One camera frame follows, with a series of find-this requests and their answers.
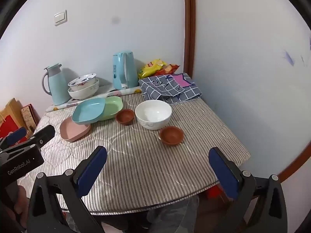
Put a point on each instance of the small brown bowl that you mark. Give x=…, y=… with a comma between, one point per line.
x=125, y=117
x=171, y=136

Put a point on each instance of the pink plate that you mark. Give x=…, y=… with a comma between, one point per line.
x=73, y=131

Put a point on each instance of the white light switch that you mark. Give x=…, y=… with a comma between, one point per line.
x=60, y=17

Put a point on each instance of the light blue thermos jug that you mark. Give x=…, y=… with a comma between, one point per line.
x=57, y=87

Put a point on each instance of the red snack bag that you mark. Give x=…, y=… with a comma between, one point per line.
x=170, y=69

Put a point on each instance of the yellow snack bag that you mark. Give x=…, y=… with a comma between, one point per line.
x=150, y=69

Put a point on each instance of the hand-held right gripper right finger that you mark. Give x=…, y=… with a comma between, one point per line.
x=223, y=172

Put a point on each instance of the brown wooden baseboard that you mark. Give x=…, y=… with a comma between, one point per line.
x=296, y=161

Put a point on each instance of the rolled patterned table mat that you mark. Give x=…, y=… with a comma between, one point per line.
x=73, y=103

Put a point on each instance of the brown patterned box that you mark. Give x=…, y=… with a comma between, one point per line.
x=29, y=119

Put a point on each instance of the light green plate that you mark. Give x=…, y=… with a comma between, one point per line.
x=113, y=106

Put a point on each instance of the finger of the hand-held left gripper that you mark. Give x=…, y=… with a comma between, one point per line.
x=15, y=135
x=45, y=133

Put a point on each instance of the light blue plate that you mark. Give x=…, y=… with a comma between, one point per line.
x=87, y=111

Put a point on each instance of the light blue electric kettle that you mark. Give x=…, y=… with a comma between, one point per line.
x=124, y=70

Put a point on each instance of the patterned white bowl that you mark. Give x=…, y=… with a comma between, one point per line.
x=83, y=93
x=81, y=82

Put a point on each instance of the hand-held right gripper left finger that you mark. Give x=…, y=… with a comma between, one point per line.
x=92, y=172

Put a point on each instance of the red stool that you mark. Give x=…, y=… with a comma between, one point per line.
x=215, y=191

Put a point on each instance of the person's left hand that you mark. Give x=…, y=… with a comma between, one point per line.
x=20, y=203

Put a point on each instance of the striped grey tablecloth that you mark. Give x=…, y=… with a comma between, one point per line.
x=150, y=170

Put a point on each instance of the white ceramic bowl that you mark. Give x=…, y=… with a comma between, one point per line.
x=153, y=114

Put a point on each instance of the brown wooden door frame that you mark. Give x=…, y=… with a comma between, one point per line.
x=189, y=29

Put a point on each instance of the grey checked cloth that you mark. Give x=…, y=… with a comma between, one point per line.
x=167, y=89

